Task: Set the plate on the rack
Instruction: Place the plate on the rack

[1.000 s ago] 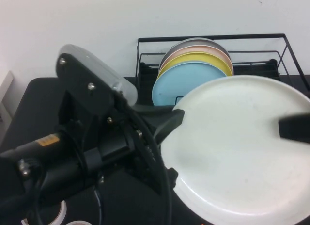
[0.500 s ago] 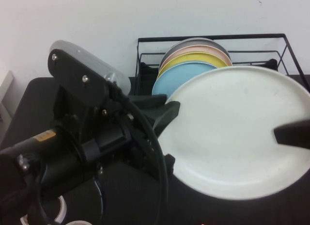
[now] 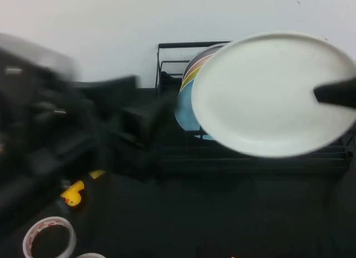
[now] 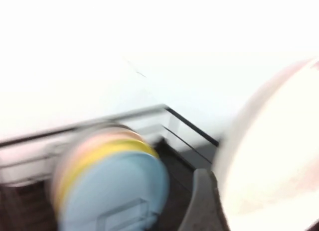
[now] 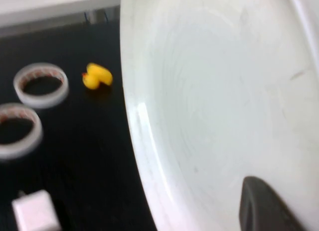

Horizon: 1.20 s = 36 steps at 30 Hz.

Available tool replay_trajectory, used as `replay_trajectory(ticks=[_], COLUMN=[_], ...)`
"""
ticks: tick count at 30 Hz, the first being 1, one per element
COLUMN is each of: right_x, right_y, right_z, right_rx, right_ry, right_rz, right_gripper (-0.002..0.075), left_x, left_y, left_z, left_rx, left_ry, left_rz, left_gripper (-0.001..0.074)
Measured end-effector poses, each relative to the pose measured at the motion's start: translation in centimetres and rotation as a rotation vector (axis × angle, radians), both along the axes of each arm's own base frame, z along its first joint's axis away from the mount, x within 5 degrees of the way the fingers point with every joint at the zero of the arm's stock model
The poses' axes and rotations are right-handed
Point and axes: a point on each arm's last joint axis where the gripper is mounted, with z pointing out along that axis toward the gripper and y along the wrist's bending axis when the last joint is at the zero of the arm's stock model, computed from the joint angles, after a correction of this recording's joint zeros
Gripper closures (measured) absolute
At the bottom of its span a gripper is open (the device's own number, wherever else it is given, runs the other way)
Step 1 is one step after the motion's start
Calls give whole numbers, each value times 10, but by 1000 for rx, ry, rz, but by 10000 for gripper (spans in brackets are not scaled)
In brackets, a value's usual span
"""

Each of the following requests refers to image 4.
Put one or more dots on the white plate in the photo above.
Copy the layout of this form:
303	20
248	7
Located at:
269	153

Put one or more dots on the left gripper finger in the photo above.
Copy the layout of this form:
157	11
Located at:
202	206

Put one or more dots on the pink plate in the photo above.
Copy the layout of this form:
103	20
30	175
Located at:
82	146

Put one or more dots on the yellow plate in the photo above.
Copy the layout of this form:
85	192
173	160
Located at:
99	151

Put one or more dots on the light blue plate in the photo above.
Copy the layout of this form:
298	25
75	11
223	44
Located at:
112	186

